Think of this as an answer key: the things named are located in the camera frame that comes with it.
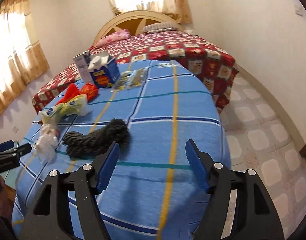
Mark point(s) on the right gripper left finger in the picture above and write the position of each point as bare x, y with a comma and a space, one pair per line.
48, 216

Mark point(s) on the black mesh net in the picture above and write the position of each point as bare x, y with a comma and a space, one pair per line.
97, 142

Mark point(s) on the yellow blue plastic bag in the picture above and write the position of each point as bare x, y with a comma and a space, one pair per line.
76, 106

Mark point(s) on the red mesh net bag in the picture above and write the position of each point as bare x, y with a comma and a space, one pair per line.
90, 90

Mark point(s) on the light blue trash bin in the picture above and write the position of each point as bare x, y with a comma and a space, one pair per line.
10, 177

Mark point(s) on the clear crumpled plastic wrap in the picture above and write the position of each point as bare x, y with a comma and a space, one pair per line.
45, 145

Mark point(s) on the left window tan curtain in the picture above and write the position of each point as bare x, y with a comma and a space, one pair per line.
21, 57

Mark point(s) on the window tan curtain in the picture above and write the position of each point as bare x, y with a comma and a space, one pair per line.
148, 0
21, 57

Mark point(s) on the blue plaid tablecloth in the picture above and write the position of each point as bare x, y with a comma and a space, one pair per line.
153, 193

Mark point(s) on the white tall carton box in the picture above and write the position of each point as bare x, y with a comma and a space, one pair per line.
82, 62

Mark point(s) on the blue white milk carton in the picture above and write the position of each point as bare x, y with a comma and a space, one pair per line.
103, 70

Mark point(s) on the clear dark snack packet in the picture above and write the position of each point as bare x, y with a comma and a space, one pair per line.
131, 79

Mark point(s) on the red patterned bedspread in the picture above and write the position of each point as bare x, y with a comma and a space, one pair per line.
212, 65

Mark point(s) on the pink floral pillow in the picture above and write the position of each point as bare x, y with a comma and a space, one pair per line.
116, 36

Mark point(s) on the cream wooden headboard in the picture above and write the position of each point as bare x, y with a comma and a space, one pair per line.
134, 22

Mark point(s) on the striped pillow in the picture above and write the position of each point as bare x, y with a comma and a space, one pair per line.
159, 27

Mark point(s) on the back window tan curtain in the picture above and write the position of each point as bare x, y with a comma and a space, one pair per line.
148, 0

